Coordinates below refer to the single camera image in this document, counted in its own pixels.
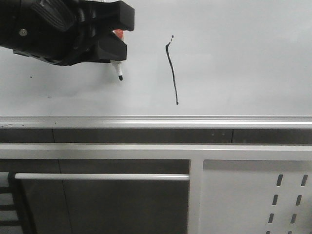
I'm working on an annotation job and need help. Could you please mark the red round magnet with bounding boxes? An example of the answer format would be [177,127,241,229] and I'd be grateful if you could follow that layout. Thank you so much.
[113,29,124,41]

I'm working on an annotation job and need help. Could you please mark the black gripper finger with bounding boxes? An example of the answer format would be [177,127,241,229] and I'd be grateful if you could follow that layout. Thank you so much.
[79,0,135,31]
[84,23,127,62]

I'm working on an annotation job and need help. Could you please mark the white metal stand frame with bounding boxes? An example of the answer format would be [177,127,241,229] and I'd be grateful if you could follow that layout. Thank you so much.
[0,143,312,234]

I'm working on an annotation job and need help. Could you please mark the black slatted chair back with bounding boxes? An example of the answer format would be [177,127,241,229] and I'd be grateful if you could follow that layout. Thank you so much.
[0,172,33,234]

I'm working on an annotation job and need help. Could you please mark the white perforated metal panel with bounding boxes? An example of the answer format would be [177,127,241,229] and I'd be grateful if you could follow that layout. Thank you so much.
[199,160,312,234]

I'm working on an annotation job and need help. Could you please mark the large white whiteboard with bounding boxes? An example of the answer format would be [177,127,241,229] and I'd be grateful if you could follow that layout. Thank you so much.
[0,0,312,128]

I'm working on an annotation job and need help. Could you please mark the white whiteboard marker pen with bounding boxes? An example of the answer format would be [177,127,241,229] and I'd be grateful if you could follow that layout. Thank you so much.
[110,60,123,81]

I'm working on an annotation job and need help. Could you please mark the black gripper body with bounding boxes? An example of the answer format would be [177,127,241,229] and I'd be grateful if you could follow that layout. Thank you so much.
[0,0,96,66]

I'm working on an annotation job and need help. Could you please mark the white horizontal rod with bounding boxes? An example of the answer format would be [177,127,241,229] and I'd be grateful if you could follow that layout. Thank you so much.
[14,173,190,181]

